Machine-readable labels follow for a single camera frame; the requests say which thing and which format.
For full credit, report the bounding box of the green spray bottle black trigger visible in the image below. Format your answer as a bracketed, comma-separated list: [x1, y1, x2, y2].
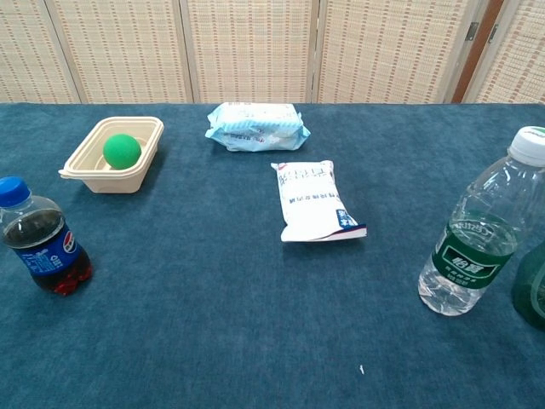
[510, 245, 545, 331]

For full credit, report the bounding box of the clear water bottle green label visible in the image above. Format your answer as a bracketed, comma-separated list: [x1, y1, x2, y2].
[417, 125, 545, 317]

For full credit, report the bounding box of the small Pepsi cola bottle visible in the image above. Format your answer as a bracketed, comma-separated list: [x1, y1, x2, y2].
[0, 176, 94, 295]

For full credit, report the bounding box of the white pouch with blue print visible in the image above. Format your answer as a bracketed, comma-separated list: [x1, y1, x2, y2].
[270, 159, 369, 243]

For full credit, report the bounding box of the light blue wet wipes pack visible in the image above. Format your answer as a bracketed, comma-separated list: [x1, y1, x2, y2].
[204, 101, 312, 153]

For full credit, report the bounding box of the blue table cloth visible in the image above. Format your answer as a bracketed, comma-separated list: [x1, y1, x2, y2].
[0, 101, 545, 409]

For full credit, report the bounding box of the beige woven folding screen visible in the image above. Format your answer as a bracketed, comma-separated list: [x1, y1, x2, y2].
[0, 0, 545, 105]

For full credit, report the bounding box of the green ball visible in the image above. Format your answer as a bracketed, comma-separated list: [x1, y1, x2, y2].
[102, 133, 142, 170]

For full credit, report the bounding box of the beige plastic food container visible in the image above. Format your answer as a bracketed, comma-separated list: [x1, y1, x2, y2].
[58, 116, 165, 194]

